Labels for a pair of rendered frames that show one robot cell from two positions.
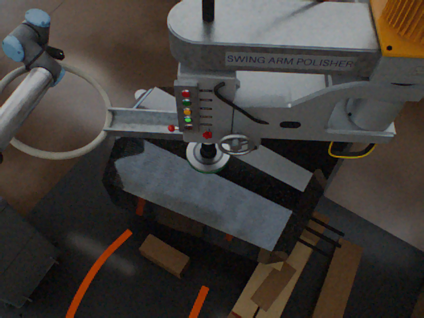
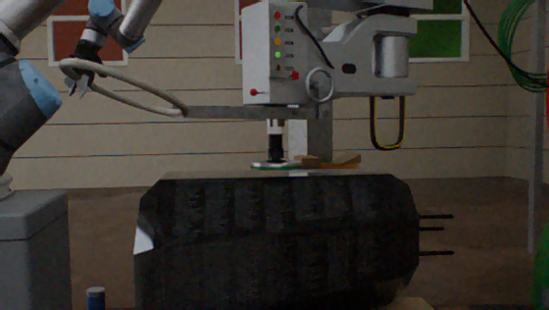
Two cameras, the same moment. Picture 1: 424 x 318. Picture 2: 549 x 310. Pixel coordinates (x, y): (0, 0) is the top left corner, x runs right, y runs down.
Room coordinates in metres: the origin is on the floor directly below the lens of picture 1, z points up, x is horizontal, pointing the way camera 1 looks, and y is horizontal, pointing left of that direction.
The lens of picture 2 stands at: (-0.87, 1.35, 1.05)
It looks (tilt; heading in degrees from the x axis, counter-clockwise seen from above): 4 degrees down; 329
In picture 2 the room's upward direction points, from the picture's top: 1 degrees counter-clockwise
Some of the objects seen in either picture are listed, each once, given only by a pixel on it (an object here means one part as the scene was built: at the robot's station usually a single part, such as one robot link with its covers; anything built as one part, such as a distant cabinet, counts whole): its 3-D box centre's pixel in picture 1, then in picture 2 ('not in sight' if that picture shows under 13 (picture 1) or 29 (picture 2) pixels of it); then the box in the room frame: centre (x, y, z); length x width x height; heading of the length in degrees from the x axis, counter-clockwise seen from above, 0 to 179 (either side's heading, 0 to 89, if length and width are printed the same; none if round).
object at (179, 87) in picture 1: (187, 108); (274, 41); (0.90, 0.10, 1.35); 0.08 x 0.03 x 0.28; 88
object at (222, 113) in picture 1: (228, 95); (289, 59); (1.00, -0.06, 1.30); 0.36 x 0.22 x 0.45; 88
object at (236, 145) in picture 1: (236, 138); (315, 85); (0.88, -0.09, 1.18); 0.15 x 0.10 x 0.15; 88
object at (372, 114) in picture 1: (377, 98); (387, 59); (0.99, -0.64, 1.32); 0.19 x 0.19 x 0.20
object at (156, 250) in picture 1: (165, 256); not in sight; (0.71, 0.29, 0.07); 0.30 x 0.12 x 0.12; 60
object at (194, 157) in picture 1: (208, 152); (275, 163); (1.01, 0.02, 0.85); 0.21 x 0.21 x 0.01
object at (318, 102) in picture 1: (307, 104); (347, 65); (0.98, -0.37, 1.28); 0.74 x 0.23 x 0.49; 88
